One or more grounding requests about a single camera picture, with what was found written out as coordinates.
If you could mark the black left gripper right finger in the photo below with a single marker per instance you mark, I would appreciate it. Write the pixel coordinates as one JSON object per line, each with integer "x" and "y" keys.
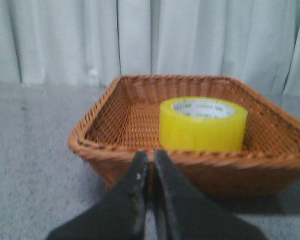
{"x": 182, "y": 212}

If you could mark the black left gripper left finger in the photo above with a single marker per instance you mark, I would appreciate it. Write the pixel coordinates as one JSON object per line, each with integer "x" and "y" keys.
{"x": 119, "y": 215}

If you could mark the yellow packing tape roll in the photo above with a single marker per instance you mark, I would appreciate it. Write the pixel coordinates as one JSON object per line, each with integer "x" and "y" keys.
{"x": 201, "y": 124}

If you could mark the brown wicker basket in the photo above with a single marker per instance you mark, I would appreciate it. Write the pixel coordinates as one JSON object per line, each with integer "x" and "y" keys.
{"x": 125, "y": 120}

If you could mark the white curtain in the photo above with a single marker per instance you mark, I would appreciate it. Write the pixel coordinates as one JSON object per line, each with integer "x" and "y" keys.
{"x": 90, "y": 42}

